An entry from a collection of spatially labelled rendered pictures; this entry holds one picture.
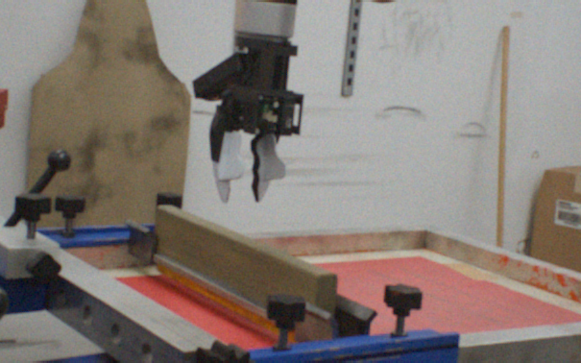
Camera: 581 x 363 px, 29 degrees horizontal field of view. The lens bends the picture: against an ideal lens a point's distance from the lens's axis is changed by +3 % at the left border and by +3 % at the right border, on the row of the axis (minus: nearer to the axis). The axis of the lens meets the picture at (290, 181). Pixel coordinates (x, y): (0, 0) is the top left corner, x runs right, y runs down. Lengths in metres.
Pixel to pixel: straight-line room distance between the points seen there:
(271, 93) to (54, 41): 2.16
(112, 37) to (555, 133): 2.12
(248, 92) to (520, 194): 3.46
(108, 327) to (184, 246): 0.39
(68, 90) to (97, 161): 0.25
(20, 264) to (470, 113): 3.36
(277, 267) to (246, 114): 0.19
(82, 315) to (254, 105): 0.33
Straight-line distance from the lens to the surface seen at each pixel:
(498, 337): 1.36
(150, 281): 1.58
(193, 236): 1.49
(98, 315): 1.17
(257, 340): 1.34
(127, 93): 3.48
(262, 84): 1.33
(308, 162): 3.96
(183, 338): 1.05
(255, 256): 1.36
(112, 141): 3.50
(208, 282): 1.43
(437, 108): 4.32
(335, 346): 1.17
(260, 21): 1.33
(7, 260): 1.22
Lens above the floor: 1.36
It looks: 9 degrees down
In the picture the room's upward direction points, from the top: 5 degrees clockwise
